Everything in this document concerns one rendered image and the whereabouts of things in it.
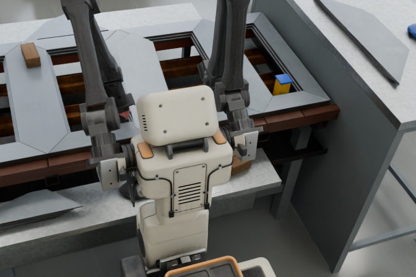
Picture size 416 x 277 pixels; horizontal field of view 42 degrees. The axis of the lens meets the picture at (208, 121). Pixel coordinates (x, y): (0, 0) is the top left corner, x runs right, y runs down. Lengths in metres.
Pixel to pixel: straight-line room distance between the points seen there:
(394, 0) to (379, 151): 0.92
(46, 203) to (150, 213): 0.46
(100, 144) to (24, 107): 0.77
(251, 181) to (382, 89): 0.64
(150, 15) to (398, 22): 1.28
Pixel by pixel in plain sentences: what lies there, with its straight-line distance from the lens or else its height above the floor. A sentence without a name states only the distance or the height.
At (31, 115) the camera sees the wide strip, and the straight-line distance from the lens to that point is 2.29.
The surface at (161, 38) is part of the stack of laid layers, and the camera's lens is 2.72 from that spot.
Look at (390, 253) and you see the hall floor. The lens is 3.12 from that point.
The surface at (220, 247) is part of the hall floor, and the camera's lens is 2.89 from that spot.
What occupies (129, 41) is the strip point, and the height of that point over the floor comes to 0.85.
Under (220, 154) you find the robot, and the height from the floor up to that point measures 1.23.
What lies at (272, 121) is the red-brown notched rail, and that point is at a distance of 2.33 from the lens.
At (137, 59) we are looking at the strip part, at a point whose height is 0.85.
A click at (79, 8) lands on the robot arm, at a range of 1.69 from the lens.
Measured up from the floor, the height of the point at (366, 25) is 1.07.
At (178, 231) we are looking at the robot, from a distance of 1.88.
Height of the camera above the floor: 2.38
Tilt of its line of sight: 43 degrees down
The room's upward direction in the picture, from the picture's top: 7 degrees clockwise
